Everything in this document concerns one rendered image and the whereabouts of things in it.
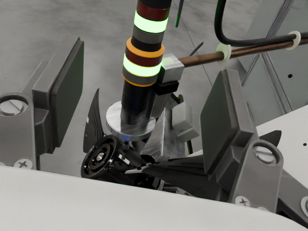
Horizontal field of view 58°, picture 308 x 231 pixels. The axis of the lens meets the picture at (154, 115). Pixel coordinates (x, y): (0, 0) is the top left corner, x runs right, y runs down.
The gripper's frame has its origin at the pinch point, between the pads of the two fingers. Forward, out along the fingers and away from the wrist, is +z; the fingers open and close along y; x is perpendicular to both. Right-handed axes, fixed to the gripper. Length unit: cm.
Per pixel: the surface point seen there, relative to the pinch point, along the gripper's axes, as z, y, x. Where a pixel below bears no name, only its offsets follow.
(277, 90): 106, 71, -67
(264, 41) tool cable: 30.8, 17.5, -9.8
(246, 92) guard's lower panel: 135, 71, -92
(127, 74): 17.2, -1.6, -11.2
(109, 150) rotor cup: 28.8, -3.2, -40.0
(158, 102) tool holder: 19.3, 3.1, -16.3
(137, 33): 17.6, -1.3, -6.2
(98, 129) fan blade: 43, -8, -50
